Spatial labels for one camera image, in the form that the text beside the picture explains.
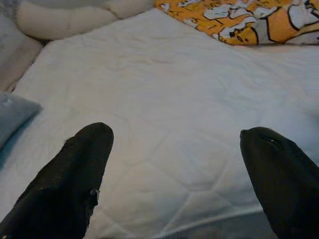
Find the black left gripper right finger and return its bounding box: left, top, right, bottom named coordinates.
left=239, top=126, right=319, bottom=239

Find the white quilted mattress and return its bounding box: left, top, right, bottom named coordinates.
left=0, top=8, right=319, bottom=239

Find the light blue fleece towel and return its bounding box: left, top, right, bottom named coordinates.
left=0, top=91, right=43, bottom=172

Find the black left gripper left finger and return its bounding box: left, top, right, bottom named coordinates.
left=0, top=121, right=115, bottom=239

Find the orange cartoon print blanket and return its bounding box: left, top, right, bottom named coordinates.
left=154, top=0, right=319, bottom=47

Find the cream braided bumper pillow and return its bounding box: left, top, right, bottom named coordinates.
left=16, top=0, right=155, bottom=40

